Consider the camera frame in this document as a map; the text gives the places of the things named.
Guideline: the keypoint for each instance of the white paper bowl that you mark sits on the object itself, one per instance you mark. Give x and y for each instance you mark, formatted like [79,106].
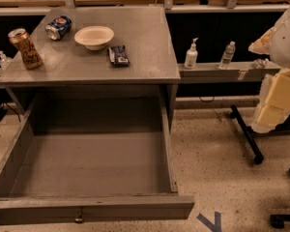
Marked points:
[94,37]

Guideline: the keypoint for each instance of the blue tape floor marker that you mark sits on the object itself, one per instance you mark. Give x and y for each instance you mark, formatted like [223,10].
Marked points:
[213,226]

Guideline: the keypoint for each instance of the crumpled plastic wrapper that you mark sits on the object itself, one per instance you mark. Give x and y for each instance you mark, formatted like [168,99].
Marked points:
[260,63]

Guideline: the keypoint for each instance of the white pump lotion bottle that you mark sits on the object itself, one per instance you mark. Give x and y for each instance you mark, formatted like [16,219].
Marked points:
[191,55]

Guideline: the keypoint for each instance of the small clear sanitizer bottle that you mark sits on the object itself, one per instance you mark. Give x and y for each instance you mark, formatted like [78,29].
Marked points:
[4,60]

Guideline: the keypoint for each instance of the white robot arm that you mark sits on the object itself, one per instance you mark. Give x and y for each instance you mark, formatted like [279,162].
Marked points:
[274,97]

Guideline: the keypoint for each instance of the black chair base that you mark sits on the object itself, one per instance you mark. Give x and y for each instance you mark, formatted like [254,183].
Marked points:
[276,220]

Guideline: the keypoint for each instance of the blue pepsi can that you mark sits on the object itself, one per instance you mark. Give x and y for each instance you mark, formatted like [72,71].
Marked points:
[58,27]

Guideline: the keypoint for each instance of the grey drawer cabinet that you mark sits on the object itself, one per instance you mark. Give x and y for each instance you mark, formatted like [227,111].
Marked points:
[78,84]

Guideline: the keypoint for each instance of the gold soda can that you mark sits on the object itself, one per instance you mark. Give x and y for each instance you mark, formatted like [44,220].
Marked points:
[22,41]

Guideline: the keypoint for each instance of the open grey top drawer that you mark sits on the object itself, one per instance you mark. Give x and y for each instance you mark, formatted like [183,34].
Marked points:
[79,160]

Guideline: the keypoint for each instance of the blueberry rxbar dark wrapper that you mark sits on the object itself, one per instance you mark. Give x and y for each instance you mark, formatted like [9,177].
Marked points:
[117,56]

